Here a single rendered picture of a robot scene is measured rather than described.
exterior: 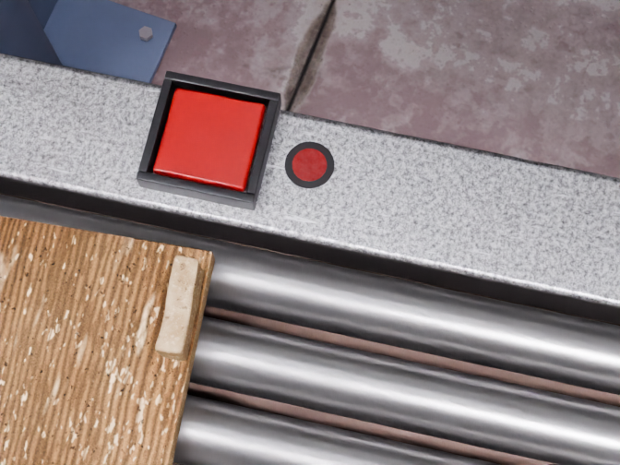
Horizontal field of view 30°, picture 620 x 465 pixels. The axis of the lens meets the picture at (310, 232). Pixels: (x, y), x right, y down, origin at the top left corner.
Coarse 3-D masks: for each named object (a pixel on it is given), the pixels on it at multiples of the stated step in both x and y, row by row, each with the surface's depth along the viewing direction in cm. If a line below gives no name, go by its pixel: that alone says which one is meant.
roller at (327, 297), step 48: (192, 240) 73; (240, 288) 72; (288, 288) 71; (336, 288) 71; (384, 288) 72; (432, 288) 72; (384, 336) 72; (432, 336) 71; (480, 336) 70; (528, 336) 70; (576, 336) 70; (576, 384) 71
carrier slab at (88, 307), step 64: (0, 256) 71; (64, 256) 71; (128, 256) 71; (192, 256) 70; (0, 320) 70; (64, 320) 70; (128, 320) 69; (0, 384) 68; (64, 384) 68; (128, 384) 68; (0, 448) 67; (64, 448) 67; (128, 448) 67
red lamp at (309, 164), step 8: (304, 152) 74; (312, 152) 74; (320, 152) 74; (296, 160) 74; (304, 160) 74; (312, 160) 74; (320, 160) 74; (296, 168) 74; (304, 168) 74; (312, 168) 74; (320, 168) 74; (304, 176) 74; (312, 176) 74; (320, 176) 74
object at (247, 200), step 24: (168, 72) 74; (168, 96) 74; (240, 96) 74; (264, 96) 74; (264, 144) 73; (144, 168) 73; (264, 168) 74; (168, 192) 74; (192, 192) 72; (216, 192) 72; (240, 192) 72
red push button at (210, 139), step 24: (192, 96) 74; (216, 96) 74; (168, 120) 74; (192, 120) 74; (216, 120) 74; (240, 120) 74; (168, 144) 73; (192, 144) 73; (216, 144) 73; (240, 144) 73; (168, 168) 73; (192, 168) 73; (216, 168) 73; (240, 168) 73
